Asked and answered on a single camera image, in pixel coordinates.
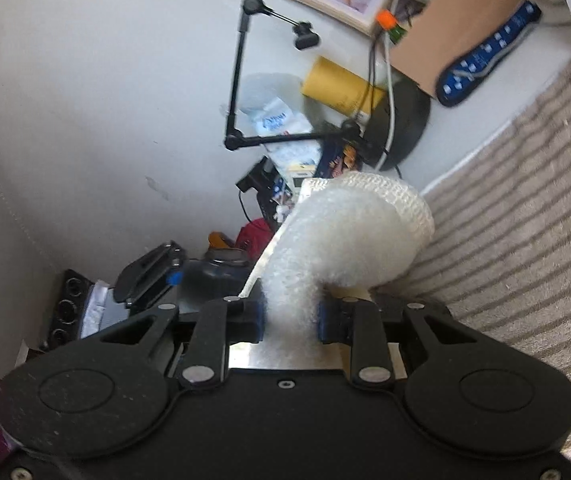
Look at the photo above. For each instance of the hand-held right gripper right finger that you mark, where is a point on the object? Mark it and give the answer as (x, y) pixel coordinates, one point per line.
(323, 322)

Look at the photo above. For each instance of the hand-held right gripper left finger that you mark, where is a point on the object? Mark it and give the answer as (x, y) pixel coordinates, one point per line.
(260, 321)

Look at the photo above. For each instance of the white cleaning cloth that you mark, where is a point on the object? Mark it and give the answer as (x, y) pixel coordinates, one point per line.
(345, 230)

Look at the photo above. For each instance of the dark plastic jar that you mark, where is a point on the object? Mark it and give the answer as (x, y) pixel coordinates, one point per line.
(218, 272)

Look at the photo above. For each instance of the red cloth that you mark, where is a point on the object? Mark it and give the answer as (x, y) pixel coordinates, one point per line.
(255, 237)

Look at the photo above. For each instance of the dark blue cookie packet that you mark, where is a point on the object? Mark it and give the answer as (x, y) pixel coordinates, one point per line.
(340, 160)

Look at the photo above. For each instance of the white tissue pack bag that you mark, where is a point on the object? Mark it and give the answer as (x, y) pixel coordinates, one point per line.
(275, 120)

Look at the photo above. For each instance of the striped beige towel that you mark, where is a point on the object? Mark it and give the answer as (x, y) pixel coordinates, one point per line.
(515, 235)

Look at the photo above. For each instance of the yellow cardboard tube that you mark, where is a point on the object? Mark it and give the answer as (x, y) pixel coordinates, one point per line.
(335, 85)

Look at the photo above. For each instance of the orange capped bottle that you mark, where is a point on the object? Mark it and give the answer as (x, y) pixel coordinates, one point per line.
(386, 19)

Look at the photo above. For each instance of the large cardboard box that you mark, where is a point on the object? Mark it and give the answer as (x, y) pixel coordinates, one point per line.
(465, 20)

